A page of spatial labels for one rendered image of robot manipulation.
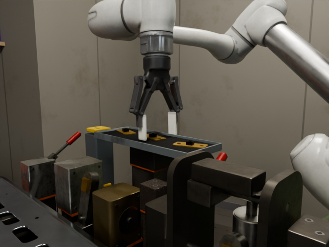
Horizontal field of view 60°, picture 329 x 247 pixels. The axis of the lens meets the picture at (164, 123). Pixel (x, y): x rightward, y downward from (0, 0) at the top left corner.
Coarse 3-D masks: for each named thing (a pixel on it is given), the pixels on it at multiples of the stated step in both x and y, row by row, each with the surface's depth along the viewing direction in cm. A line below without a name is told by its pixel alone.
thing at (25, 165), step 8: (32, 160) 94; (40, 160) 94; (48, 160) 94; (24, 168) 90; (32, 168) 88; (40, 168) 90; (48, 168) 92; (24, 176) 91; (32, 176) 89; (40, 176) 91; (48, 176) 93; (24, 184) 91; (32, 184) 89; (40, 184) 91; (48, 184) 93; (32, 192) 90; (40, 192) 91; (48, 192) 93; (48, 200) 94
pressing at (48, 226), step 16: (0, 176) 95; (0, 192) 83; (16, 192) 83; (16, 208) 72; (32, 208) 72; (48, 208) 72; (0, 224) 64; (16, 224) 64; (32, 224) 64; (48, 224) 64; (64, 224) 64; (0, 240) 58; (16, 240) 58; (48, 240) 58; (64, 240) 58; (80, 240) 58; (96, 240) 58
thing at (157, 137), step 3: (147, 135) 82; (150, 135) 80; (153, 135) 80; (156, 135) 81; (147, 138) 80; (150, 138) 79; (153, 138) 78; (156, 138) 78; (159, 138) 79; (162, 138) 78; (165, 138) 79
